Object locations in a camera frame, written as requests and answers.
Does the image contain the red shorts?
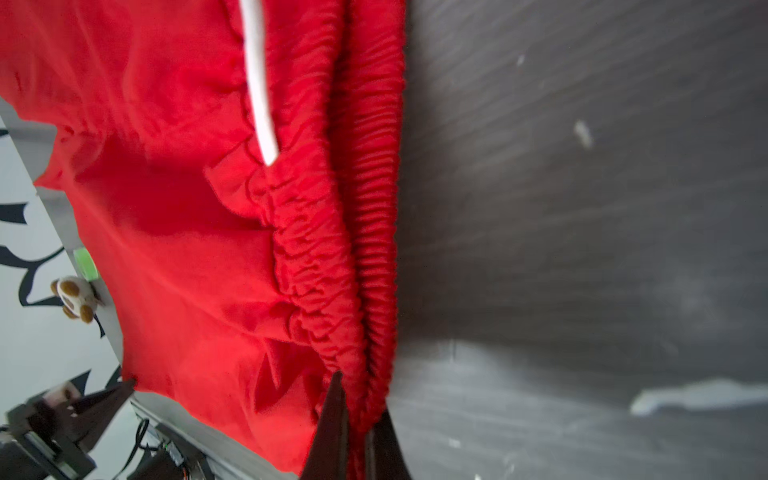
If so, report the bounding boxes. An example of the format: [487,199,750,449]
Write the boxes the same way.
[1,1,406,479]

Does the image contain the green tape roll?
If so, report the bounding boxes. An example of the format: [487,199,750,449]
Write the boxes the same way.
[72,248,101,282]

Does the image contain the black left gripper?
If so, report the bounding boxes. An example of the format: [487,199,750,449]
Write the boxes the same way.
[7,380,135,479]

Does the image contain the brown white paw toy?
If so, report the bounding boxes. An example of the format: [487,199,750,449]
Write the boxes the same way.
[50,276,104,324]

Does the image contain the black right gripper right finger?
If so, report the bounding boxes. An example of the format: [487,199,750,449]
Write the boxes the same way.
[365,410,412,480]

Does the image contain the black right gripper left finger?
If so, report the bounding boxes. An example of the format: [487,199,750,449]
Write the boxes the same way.
[299,371,349,480]

